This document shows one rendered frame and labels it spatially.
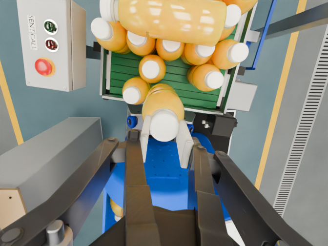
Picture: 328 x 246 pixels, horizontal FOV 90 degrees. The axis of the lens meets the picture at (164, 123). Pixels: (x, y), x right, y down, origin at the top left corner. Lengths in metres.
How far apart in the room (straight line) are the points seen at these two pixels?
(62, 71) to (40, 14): 0.12
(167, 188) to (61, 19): 0.43
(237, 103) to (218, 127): 0.19
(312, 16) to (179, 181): 0.54
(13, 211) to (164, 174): 0.66
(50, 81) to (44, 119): 1.46
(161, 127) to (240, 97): 0.55
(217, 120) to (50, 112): 1.60
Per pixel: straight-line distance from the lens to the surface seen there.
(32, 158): 1.12
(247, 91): 0.73
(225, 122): 0.57
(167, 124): 0.21
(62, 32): 0.46
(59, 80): 0.47
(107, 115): 1.65
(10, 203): 0.90
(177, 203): 0.40
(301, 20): 0.66
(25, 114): 2.02
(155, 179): 0.41
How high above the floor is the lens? 1.50
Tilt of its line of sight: 71 degrees down
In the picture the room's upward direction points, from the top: 177 degrees clockwise
